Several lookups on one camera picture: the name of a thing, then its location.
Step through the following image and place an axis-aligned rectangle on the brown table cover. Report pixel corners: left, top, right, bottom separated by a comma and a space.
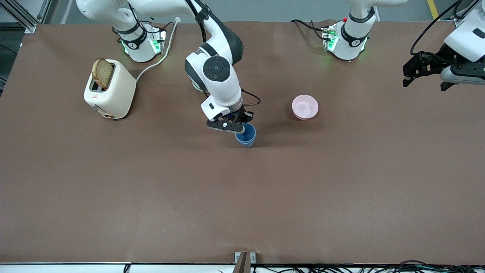
0, 20, 485, 265

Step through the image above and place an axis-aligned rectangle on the black cable bundle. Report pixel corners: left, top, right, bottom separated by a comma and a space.
250, 260, 485, 273

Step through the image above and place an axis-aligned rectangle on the control box with green light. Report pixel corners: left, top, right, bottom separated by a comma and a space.
322, 24, 338, 52
149, 28, 167, 54

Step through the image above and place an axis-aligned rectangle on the brown bread slice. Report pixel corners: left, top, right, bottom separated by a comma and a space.
92, 57, 114, 90

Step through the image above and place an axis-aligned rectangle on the pink bowl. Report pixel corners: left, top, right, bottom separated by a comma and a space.
291, 94, 319, 121

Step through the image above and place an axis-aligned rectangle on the cream white toaster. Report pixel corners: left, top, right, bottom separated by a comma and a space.
83, 59, 137, 120

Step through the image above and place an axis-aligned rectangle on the white toaster power cable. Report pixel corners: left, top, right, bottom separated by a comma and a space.
135, 17, 181, 82

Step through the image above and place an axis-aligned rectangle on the metal camera bracket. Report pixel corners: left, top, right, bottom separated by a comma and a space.
232, 251, 257, 273

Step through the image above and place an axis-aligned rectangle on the black base cable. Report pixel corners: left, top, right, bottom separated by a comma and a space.
138, 18, 173, 33
291, 19, 327, 41

